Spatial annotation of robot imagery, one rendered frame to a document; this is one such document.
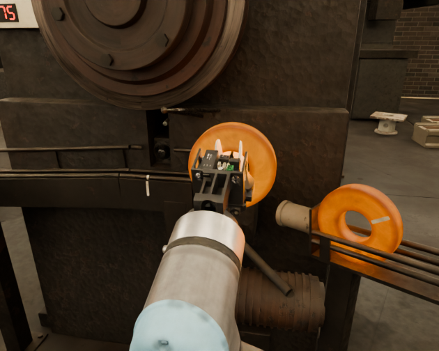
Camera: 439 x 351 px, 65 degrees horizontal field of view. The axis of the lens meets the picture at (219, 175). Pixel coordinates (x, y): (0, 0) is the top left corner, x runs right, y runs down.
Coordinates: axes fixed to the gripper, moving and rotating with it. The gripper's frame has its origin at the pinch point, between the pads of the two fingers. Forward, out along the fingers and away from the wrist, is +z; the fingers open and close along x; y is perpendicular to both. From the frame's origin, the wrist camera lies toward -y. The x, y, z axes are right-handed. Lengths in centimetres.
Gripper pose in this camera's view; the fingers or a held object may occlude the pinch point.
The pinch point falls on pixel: (232, 156)
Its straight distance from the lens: 60.0
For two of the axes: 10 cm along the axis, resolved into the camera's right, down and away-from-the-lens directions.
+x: -9.8, -0.8, 1.6
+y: -0.4, -7.9, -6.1
